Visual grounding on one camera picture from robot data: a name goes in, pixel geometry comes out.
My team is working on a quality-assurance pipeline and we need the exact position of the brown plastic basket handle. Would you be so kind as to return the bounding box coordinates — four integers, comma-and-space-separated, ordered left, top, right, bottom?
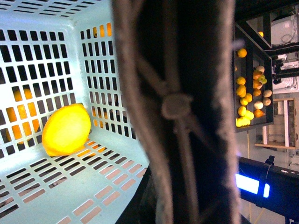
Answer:
112, 0, 241, 224

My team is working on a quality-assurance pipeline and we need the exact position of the wooden crate frame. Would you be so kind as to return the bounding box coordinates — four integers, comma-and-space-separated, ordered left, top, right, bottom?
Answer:
255, 98, 299, 151

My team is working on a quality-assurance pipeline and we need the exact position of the yellow lemon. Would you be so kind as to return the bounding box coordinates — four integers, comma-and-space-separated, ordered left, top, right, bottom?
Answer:
42, 103, 91, 157

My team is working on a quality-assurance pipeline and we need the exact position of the light blue plastic basket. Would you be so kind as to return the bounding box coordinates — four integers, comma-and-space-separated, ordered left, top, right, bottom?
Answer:
0, 0, 150, 224

